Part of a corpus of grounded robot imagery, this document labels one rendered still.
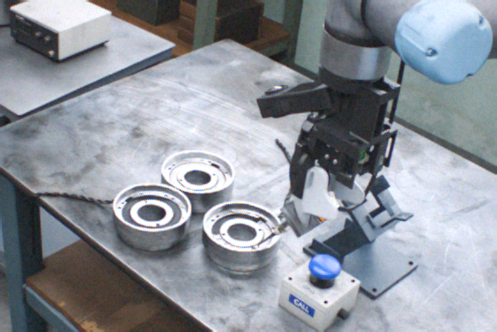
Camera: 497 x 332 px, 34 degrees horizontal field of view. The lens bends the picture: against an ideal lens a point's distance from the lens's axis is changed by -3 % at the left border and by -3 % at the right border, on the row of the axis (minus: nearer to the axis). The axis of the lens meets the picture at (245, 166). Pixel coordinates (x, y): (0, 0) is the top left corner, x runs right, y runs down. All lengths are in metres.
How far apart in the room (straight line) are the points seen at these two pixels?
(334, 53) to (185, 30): 2.06
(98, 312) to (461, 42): 0.85
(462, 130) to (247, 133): 1.52
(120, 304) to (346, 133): 0.63
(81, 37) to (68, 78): 0.11
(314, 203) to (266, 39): 2.07
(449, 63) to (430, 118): 2.13
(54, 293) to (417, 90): 1.74
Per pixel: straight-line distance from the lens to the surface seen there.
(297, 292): 1.01
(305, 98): 0.91
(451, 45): 0.72
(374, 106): 0.85
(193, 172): 1.22
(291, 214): 1.00
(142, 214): 1.15
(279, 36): 3.02
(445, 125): 2.83
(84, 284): 1.43
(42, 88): 1.71
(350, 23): 0.82
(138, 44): 1.89
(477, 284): 1.16
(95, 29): 1.83
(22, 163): 1.27
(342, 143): 0.87
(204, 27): 2.66
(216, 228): 1.11
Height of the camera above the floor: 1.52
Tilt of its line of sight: 34 degrees down
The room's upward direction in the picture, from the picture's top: 7 degrees clockwise
